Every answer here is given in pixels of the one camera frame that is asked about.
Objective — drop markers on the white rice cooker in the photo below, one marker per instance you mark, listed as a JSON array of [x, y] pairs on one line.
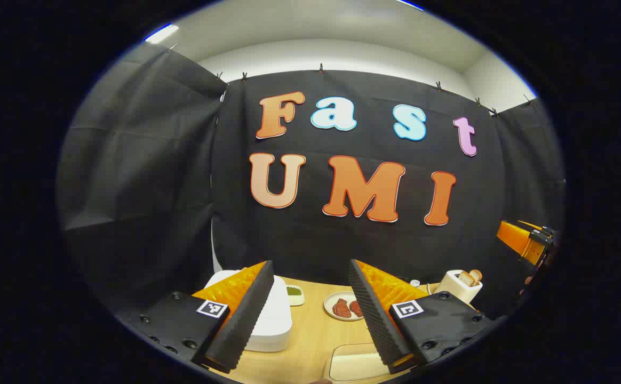
[[276, 320]]

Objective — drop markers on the ceiling light panel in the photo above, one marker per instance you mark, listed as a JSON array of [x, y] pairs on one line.
[[161, 33]]

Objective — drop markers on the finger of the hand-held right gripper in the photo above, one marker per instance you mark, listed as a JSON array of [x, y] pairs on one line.
[[518, 237]]

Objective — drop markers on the clear plastic rice container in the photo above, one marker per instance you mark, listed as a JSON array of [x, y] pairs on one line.
[[358, 362]]

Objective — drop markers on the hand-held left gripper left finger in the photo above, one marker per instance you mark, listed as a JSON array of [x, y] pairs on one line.
[[241, 320]]

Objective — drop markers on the white round plate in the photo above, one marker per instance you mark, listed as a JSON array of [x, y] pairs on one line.
[[331, 308]]

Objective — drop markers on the red meat piece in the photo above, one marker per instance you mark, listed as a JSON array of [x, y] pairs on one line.
[[355, 308], [341, 309]]

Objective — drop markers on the black backdrop cloth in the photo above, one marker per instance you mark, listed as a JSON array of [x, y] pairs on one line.
[[182, 186]]

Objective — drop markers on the toasted bread slice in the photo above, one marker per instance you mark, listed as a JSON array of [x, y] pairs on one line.
[[476, 275], [465, 279]]

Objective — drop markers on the white divided condiment dish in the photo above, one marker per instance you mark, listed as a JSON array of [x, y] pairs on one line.
[[294, 295]]

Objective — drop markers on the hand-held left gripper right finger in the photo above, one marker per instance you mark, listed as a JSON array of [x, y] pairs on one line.
[[377, 320]]

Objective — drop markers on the white toaster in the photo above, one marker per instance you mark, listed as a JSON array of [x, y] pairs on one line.
[[452, 288]]

